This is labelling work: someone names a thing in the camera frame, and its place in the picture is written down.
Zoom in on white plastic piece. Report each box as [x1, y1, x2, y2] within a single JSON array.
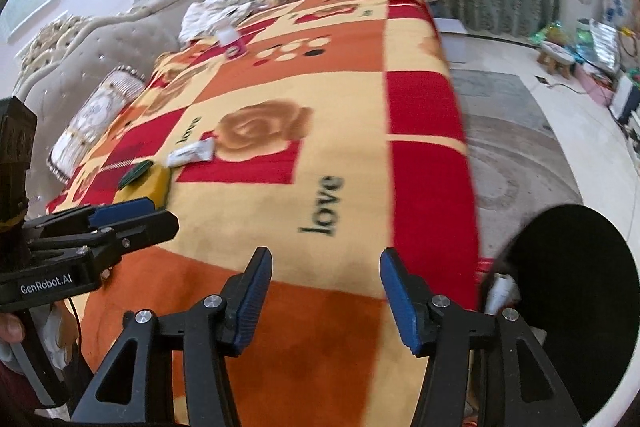
[[487, 273, 521, 313]]

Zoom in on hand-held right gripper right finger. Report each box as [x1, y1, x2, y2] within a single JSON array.
[[379, 247, 586, 427]]

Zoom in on red orange printed blanket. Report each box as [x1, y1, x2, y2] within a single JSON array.
[[45, 0, 483, 427]]

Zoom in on small wooden stool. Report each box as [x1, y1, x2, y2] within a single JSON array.
[[539, 41, 577, 78]]

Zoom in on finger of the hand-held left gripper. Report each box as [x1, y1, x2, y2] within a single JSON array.
[[30, 211, 180, 258], [22, 198, 157, 238]]

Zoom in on silver foil bag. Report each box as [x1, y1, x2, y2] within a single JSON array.
[[589, 19, 622, 72]]

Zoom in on white teal tissue packet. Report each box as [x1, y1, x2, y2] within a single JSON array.
[[166, 139, 217, 168]]

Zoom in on white bottle pink label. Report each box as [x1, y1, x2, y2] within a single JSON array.
[[216, 24, 247, 60]]

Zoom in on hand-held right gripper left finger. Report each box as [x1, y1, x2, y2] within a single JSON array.
[[70, 246, 274, 427]]

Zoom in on grey patterned rug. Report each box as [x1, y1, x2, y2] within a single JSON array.
[[450, 71, 587, 258]]

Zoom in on grey tufted headboard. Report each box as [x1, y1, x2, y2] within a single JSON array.
[[12, 0, 207, 208]]

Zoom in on black round bin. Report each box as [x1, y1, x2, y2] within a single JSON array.
[[480, 204, 640, 427]]

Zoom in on yellow sponge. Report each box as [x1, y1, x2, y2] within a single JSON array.
[[112, 164, 172, 210]]

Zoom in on grey embroidered bolster pillow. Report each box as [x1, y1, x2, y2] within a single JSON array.
[[47, 66, 146, 182]]

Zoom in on person's left hand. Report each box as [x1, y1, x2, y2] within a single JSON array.
[[0, 313, 26, 362]]

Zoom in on white quilted cloth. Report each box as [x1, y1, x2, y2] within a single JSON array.
[[179, 1, 262, 44]]

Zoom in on dark green booklet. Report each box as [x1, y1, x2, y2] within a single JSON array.
[[117, 161, 156, 188]]

